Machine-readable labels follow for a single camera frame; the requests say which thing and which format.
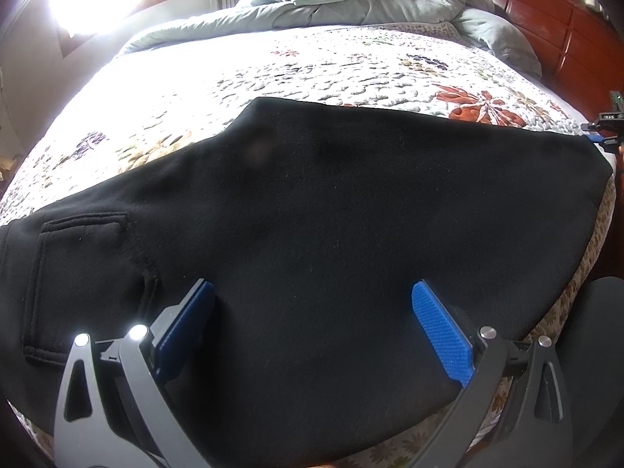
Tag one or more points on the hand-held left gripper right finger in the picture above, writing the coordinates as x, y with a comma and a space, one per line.
441, 331

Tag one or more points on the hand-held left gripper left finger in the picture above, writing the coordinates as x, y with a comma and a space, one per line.
187, 321

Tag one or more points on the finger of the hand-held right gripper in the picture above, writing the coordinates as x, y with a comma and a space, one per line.
610, 118
593, 137

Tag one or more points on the black pants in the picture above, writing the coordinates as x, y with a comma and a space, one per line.
317, 204

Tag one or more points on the red-brown wooden headboard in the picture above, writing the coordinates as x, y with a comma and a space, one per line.
536, 5

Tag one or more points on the grey pillow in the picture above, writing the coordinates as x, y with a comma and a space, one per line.
502, 39

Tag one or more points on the floral quilted bedspread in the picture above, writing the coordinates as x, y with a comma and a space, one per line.
292, 73

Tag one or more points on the grey duvet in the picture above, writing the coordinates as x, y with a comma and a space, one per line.
341, 5

